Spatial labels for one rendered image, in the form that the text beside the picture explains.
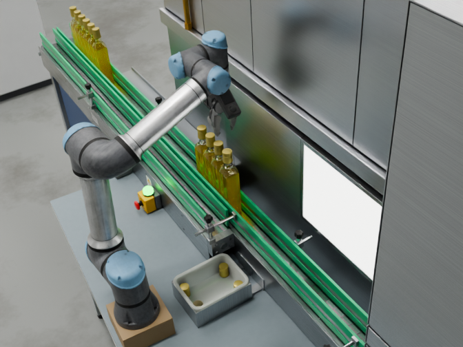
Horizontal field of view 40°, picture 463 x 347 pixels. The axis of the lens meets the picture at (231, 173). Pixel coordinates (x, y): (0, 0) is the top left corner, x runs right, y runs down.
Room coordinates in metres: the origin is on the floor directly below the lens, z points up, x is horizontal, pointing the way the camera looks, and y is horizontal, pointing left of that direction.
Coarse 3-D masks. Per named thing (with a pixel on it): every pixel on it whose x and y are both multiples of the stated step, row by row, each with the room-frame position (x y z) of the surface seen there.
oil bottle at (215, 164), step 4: (212, 160) 1.79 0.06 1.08; (216, 160) 1.78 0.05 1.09; (220, 160) 1.77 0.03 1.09; (212, 164) 1.78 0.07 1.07; (216, 164) 1.77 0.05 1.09; (220, 164) 1.76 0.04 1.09; (212, 168) 1.79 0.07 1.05; (216, 168) 1.76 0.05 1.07; (212, 172) 1.79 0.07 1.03; (216, 172) 1.76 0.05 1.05; (212, 176) 1.79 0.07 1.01; (216, 176) 1.76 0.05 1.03; (212, 180) 1.79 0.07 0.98; (216, 180) 1.77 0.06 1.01; (216, 184) 1.77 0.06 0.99; (216, 188) 1.77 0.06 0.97; (220, 192) 1.75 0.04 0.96
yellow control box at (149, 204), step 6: (138, 192) 1.94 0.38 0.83; (156, 192) 1.93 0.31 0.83; (138, 198) 1.94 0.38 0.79; (144, 198) 1.90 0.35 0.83; (150, 198) 1.90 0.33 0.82; (156, 198) 1.91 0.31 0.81; (144, 204) 1.90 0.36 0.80; (150, 204) 1.90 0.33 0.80; (156, 204) 1.91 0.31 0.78; (150, 210) 1.89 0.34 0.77
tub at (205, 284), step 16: (224, 256) 1.55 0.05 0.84; (192, 272) 1.49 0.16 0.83; (208, 272) 1.52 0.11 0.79; (240, 272) 1.47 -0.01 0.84; (192, 288) 1.47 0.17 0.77; (208, 288) 1.46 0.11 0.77; (224, 288) 1.46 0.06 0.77; (240, 288) 1.40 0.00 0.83; (192, 304) 1.34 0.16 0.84; (208, 304) 1.34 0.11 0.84
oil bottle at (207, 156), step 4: (204, 152) 1.84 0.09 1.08; (208, 152) 1.83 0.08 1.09; (212, 152) 1.83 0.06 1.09; (204, 156) 1.84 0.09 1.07; (208, 156) 1.82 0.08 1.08; (212, 156) 1.81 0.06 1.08; (204, 160) 1.84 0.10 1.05; (208, 160) 1.81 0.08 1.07; (204, 164) 1.84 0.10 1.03; (208, 164) 1.81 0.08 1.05; (204, 168) 1.85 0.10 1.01; (208, 168) 1.82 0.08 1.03; (208, 172) 1.82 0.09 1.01; (208, 176) 1.82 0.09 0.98; (208, 180) 1.83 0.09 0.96; (212, 184) 1.81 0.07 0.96
